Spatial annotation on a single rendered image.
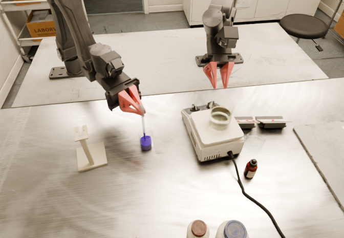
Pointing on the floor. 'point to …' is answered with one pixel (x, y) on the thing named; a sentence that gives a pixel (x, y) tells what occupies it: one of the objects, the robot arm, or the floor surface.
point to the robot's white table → (172, 64)
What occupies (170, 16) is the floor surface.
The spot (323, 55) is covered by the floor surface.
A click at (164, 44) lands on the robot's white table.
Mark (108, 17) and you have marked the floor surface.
